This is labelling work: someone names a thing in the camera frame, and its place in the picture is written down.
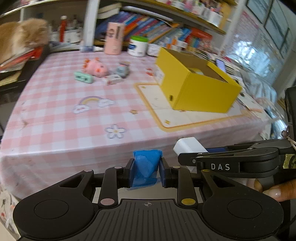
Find grey toy car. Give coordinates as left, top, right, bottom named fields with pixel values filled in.
left=116, top=61, right=130, bottom=78

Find printed paper sheets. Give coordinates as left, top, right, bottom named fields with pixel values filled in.
left=236, top=93, right=271, bottom=118

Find grey blanket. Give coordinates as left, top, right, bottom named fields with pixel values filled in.
left=236, top=70, right=278, bottom=112

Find orange blue carton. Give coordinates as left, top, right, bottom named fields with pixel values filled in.
left=165, top=40, right=188, bottom=48
left=162, top=44, right=183, bottom=52

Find red boxed book set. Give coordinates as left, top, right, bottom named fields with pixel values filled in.
left=185, top=29, right=213, bottom=50

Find small pink axolotl plush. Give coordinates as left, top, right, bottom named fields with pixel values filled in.
left=83, top=59, right=109, bottom=77

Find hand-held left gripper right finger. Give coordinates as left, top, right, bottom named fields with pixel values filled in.
left=159, top=158, right=223, bottom=207

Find white jar green lid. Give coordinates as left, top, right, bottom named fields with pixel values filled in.
left=128, top=36, right=149, bottom=57

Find orange fluffy cat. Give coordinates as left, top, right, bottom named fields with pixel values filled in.
left=0, top=19, right=50, bottom=63

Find red bottle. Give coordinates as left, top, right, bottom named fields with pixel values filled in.
left=59, top=16, right=67, bottom=42

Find person's right hand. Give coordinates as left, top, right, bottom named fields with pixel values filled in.
left=254, top=179, right=296, bottom=202

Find white bookshelf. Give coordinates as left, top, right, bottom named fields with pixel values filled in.
left=0, top=0, right=232, bottom=54

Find pink checked tablecloth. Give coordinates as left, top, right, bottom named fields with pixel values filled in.
left=0, top=50, right=278, bottom=200

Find white quilted bag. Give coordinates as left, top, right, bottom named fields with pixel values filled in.
left=147, top=43, right=162, bottom=56

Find stack of pale books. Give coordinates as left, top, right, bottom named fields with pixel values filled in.
left=97, top=3, right=122, bottom=19

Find white storage bin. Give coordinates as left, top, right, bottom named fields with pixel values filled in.
left=203, top=6, right=223, bottom=25

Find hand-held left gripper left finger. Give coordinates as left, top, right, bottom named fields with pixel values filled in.
left=58, top=158, right=137, bottom=209

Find pink alphabet poster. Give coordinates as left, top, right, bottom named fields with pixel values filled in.
left=233, top=10, right=260, bottom=44

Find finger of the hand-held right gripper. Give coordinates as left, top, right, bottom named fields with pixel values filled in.
left=206, top=140, right=287, bottom=153
left=178, top=148, right=250, bottom=173

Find plain white box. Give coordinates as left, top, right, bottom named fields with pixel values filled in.
left=173, top=137, right=208, bottom=173

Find pink humidifier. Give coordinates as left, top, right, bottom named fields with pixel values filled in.
left=104, top=22, right=125, bottom=55

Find pile of red books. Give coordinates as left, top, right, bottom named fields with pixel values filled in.
left=0, top=47, right=43, bottom=70

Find green toy block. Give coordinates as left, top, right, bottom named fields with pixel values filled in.
left=74, top=71, right=95, bottom=83

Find small white red box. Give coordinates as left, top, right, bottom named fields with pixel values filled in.
left=102, top=74, right=122, bottom=86

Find black smartphone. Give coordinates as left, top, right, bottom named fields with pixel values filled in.
left=216, top=58, right=227, bottom=73

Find yellow cardboard box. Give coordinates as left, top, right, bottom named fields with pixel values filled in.
left=155, top=47, right=243, bottom=114

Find row of colourful books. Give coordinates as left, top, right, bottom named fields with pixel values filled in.
left=95, top=11, right=185, bottom=44

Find blue tissue packet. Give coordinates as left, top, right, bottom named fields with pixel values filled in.
left=132, top=149, right=162, bottom=189

